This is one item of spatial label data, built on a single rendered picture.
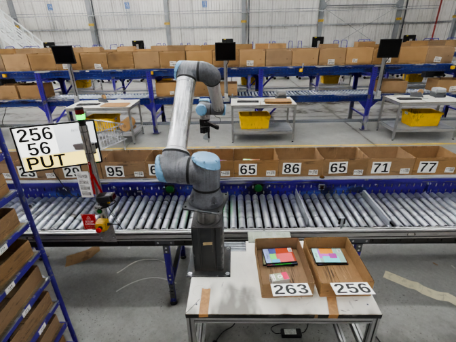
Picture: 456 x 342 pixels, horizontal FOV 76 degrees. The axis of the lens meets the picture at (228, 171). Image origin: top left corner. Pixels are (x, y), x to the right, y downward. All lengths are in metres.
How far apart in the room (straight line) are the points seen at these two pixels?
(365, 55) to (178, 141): 6.28
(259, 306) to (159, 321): 1.15
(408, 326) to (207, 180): 2.00
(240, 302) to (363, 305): 0.64
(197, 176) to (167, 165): 0.16
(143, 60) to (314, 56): 3.77
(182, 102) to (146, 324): 1.76
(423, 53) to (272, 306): 7.06
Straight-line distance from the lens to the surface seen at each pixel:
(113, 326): 2.71
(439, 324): 2.99
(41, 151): 2.24
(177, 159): 1.53
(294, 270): 1.88
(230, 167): 2.55
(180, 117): 1.64
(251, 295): 1.73
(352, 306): 1.79
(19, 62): 8.33
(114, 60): 7.33
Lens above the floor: 2.04
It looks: 25 degrees down
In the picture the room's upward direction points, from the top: 1 degrees counter-clockwise
